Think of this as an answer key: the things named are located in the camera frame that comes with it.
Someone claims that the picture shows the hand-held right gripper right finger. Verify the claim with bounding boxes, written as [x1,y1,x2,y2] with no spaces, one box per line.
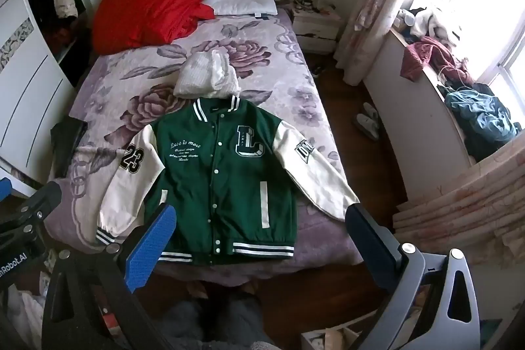
[345,203,481,350]

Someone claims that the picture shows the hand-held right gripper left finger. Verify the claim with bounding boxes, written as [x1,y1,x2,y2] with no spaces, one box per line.
[41,203,178,350]

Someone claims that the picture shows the green varsity jacket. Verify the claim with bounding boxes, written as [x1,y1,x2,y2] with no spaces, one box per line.
[95,96,361,266]

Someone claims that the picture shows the white clothes pile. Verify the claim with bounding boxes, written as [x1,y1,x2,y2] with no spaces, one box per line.
[394,5,457,44]

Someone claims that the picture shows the white crumpled cloth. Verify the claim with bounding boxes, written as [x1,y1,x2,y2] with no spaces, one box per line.
[6,282,47,350]

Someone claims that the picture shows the person's legs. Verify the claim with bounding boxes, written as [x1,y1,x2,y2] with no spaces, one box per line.
[162,283,273,350]

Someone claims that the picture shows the white cabinet door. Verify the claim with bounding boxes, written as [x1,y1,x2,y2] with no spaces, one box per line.
[0,0,93,200]

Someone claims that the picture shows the cardboard box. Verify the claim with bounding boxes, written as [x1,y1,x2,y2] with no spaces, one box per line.
[301,324,383,350]

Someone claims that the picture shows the floral hanging curtain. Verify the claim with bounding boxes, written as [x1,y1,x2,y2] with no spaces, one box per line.
[391,151,525,266]

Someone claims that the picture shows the grey slipper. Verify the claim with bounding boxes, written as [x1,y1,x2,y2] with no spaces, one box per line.
[353,114,381,141]
[362,101,380,122]

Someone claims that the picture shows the purple floral blanket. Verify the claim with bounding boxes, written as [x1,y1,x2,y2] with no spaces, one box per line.
[43,10,365,279]

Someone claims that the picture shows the dark teal garment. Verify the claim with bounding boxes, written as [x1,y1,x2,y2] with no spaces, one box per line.
[444,83,522,163]

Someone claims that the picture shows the white folded knit garment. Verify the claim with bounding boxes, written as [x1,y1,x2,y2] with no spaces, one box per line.
[173,50,242,100]

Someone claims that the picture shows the maroon garment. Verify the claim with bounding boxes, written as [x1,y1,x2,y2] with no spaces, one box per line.
[401,36,473,83]

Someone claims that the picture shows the white nightstand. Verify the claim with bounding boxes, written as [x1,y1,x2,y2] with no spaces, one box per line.
[290,6,344,56]

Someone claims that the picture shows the floral tied curtain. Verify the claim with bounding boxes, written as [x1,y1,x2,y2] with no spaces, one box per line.
[334,0,416,87]

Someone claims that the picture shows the red duvet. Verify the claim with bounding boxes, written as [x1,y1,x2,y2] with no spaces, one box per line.
[91,0,217,56]

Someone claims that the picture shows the small toiletry clutter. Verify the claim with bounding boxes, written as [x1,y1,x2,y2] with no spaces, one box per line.
[286,0,334,13]

